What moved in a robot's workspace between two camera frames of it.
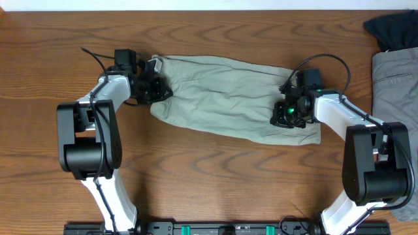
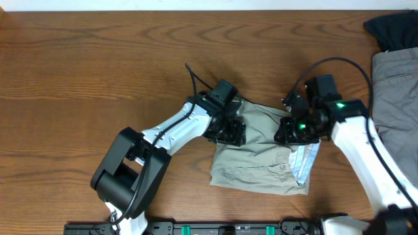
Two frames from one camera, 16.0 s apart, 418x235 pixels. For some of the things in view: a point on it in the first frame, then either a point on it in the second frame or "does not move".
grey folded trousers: [395, 100] does not move
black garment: [395, 31] does not move
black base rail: [223, 228] does not move
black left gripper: [160, 85] → [236, 136]
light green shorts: [227, 98] → [263, 164]
